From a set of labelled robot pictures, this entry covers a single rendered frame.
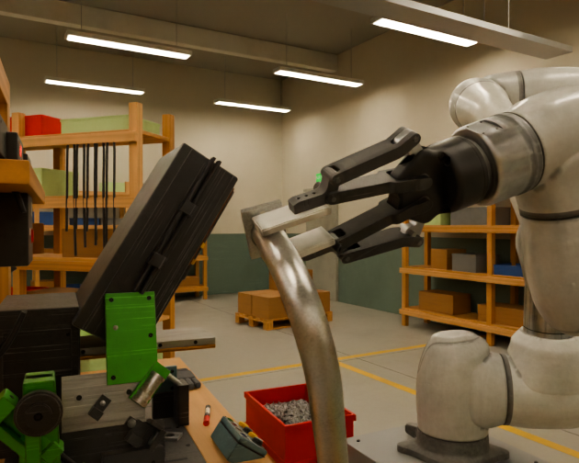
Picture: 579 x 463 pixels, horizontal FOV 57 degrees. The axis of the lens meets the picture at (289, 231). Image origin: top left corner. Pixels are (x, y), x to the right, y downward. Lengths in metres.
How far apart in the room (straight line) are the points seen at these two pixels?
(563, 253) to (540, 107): 0.16
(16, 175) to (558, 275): 0.79
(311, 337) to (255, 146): 11.20
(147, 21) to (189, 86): 2.54
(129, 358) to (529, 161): 1.01
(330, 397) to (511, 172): 0.29
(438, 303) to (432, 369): 6.22
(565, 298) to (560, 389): 0.60
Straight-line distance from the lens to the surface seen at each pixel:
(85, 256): 4.28
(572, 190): 0.63
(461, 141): 0.57
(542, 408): 1.27
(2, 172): 0.97
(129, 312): 1.34
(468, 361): 1.22
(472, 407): 1.24
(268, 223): 0.49
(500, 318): 6.83
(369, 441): 1.38
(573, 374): 1.26
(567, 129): 0.62
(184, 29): 9.20
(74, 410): 1.35
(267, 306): 7.34
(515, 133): 0.59
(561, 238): 0.65
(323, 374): 0.44
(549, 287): 0.68
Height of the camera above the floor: 1.44
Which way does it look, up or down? 1 degrees down
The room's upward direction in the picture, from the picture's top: straight up
